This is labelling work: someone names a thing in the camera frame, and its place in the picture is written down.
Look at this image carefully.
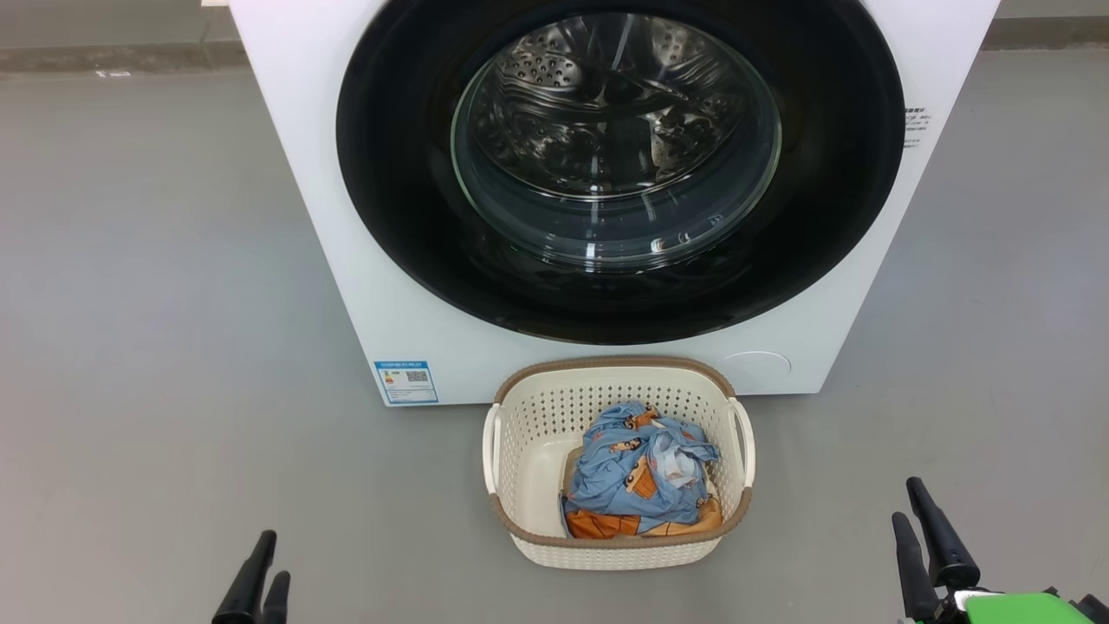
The steel washing machine drum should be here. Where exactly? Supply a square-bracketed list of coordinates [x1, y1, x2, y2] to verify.
[468, 13, 755, 200]

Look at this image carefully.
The cream perforated laundry basket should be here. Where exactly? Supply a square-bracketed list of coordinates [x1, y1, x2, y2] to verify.
[482, 355, 756, 571]

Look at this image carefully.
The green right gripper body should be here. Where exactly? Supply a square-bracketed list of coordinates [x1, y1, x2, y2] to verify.
[905, 588, 1094, 624]

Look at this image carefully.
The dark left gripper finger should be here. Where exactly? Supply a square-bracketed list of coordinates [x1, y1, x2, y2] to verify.
[212, 530, 278, 624]
[262, 570, 291, 624]

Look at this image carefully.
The black round glass washer door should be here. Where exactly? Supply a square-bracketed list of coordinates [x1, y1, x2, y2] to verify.
[336, 0, 906, 346]

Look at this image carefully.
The white front-load washing machine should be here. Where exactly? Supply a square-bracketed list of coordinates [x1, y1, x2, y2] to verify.
[227, 0, 1002, 408]

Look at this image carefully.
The blue energy label sticker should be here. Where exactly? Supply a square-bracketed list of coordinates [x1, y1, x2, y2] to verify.
[373, 360, 439, 406]

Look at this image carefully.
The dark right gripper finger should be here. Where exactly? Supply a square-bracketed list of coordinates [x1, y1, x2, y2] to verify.
[892, 511, 941, 621]
[906, 477, 981, 590]

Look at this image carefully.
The round white filter cover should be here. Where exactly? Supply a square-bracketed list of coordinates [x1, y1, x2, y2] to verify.
[719, 350, 793, 382]

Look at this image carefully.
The blue cartoon print garment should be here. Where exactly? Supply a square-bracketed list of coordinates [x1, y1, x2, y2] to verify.
[561, 400, 722, 530]

